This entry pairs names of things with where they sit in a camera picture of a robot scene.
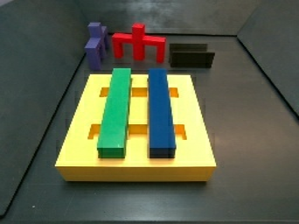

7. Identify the yellow slotted board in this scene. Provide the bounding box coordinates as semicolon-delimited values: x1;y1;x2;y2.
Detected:
54;74;216;182

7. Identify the black angle bracket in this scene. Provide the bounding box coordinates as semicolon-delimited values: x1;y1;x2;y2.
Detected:
169;44;214;68

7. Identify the red three-legged block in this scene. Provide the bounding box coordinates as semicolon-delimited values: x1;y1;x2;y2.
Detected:
112;23;165;63

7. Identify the purple cross-shaped block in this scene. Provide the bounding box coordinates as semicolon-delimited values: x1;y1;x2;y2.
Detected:
84;22;108;70

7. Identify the green long bar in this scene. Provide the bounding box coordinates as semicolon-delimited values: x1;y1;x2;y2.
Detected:
97;68;130;158

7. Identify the blue long bar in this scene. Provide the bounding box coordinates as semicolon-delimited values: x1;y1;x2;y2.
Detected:
148;68;176;158

